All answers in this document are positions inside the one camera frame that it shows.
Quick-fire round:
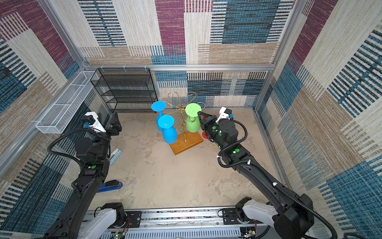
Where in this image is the red wine glass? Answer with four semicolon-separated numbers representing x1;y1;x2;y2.
202;131;208;139

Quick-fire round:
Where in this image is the green wine glass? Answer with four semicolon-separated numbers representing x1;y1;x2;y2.
186;103;202;133

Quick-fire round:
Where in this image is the blue wine glass front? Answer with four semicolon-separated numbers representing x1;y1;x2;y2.
158;115;178;144

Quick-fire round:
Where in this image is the blue wine glass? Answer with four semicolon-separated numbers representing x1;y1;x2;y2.
158;115;178;144
151;101;166;132

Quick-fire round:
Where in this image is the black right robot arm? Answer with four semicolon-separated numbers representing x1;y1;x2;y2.
198;109;316;239

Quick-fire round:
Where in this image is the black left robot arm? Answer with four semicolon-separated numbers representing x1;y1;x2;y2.
44;112;122;239

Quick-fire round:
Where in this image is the wooden rack base board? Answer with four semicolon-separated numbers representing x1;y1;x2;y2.
170;131;204;155

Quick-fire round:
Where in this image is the light blue stapler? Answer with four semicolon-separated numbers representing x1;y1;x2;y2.
109;148;122;166

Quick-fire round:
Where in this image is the blue black stapler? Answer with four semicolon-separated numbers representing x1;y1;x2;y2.
97;180;123;193

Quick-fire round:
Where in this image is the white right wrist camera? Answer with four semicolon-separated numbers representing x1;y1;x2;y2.
216;107;234;123

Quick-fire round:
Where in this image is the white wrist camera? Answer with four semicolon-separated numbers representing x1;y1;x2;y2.
216;107;234;123
81;112;106;133

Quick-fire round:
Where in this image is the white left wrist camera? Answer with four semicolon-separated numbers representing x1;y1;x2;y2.
81;112;106;133

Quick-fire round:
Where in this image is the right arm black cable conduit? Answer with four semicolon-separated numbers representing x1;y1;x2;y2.
217;119;338;239

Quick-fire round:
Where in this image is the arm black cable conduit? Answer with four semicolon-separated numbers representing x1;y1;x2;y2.
47;127;99;168
217;119;338;239

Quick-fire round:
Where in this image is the black mesh wall shelf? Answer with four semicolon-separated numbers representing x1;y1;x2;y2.
90;68;158;113

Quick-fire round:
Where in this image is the white mesh wall basket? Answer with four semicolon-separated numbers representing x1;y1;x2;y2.
36;71;94;134

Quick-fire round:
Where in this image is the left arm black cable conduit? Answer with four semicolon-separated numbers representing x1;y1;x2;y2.
47;127;99;168

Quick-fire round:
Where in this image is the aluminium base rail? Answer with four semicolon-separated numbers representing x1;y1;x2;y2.
53;206;311;239

